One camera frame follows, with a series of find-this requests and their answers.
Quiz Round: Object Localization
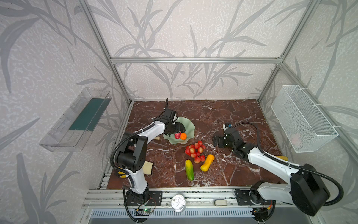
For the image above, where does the red fake strawberry apple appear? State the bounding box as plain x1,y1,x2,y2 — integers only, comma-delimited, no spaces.
174,133,181,139

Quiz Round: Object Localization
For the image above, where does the small orange fake fruit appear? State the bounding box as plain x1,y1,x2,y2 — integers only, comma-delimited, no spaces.
180,133,187,140

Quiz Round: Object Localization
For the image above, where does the red fake grape bunch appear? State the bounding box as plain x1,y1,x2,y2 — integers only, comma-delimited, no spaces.
185,141,206,164

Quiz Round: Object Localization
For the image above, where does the yellow fake squash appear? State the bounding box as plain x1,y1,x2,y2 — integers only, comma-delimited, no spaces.
200,154,215,172

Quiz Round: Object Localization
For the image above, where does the green yellow fake mango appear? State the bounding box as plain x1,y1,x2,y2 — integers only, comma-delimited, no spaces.
185,160,194,181

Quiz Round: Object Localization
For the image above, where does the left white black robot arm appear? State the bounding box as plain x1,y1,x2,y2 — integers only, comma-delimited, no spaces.
110,100,185,201

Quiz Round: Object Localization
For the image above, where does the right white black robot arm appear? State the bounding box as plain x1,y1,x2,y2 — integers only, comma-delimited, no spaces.
212,123,344,216

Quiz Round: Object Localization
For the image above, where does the light green scalloped fruit bowl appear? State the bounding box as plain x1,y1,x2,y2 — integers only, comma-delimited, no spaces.
162,117,195,145

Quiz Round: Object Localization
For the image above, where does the pink object in basket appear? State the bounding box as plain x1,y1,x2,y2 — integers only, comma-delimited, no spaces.
290,133,303,148

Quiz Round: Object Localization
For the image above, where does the round clear lid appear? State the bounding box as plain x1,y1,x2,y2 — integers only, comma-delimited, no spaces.
171,194,186,213

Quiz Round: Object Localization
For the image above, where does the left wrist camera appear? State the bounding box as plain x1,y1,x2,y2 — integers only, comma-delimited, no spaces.
161,108,176,123

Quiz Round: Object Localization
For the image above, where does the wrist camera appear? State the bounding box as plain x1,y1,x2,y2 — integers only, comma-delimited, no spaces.
223,123,233,130
161,108,176,123

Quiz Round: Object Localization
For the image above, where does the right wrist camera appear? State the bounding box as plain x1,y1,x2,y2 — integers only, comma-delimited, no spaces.
223,123,233,130

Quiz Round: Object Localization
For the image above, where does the green spatula yellow handle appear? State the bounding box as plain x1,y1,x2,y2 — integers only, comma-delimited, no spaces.
277,156,288,161

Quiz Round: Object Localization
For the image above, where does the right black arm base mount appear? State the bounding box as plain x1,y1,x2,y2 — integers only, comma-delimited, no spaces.
234,181,272,207

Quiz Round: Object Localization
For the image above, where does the grey clip on rail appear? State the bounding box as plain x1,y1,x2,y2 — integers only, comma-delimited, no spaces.
214,199,227,207

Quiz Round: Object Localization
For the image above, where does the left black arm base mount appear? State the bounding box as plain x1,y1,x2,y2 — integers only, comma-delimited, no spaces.
125,189,163,206

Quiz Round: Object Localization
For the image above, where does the white wire mesh basket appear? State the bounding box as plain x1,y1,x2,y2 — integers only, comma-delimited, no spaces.
271,85,339,153

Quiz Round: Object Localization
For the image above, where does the aluminium front rail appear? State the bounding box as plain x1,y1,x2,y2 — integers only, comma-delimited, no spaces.
81,187,308,209

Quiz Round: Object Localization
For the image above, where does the clear plastic wall bin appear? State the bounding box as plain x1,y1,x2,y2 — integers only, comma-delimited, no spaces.
39,87,112,152

